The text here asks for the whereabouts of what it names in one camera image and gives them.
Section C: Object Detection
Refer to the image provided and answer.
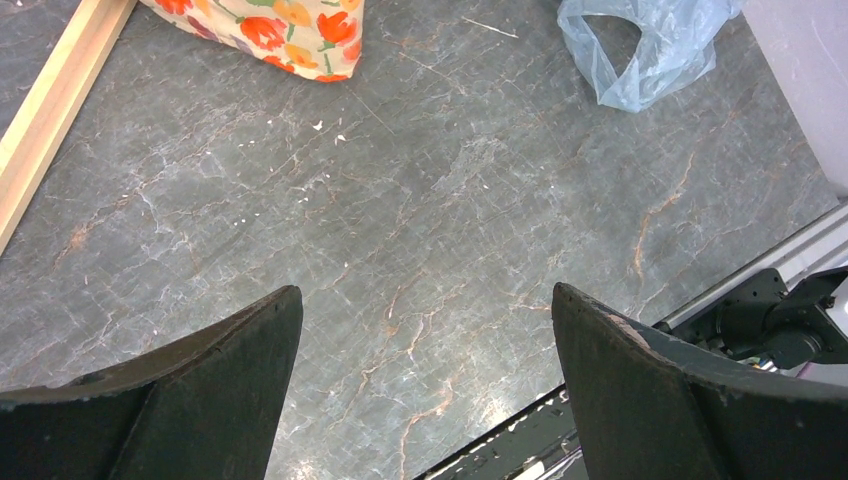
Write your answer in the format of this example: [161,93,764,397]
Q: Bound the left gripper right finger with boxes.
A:
[551,283,847,479]

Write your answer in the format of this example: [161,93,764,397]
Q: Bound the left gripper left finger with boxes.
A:
[1,286,303,479]

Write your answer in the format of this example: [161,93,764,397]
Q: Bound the light blue plastic bag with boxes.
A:
[557,1,744,113]

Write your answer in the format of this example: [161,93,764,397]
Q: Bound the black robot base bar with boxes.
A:
[418,384,588,480]

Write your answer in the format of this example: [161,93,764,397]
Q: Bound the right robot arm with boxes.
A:
[655,266,847,370]

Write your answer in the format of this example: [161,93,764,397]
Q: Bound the wooden clothes rack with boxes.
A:
[1,0,136,249]

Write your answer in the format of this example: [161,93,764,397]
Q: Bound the floral orange cloth bag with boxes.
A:
[143,0,365,83]

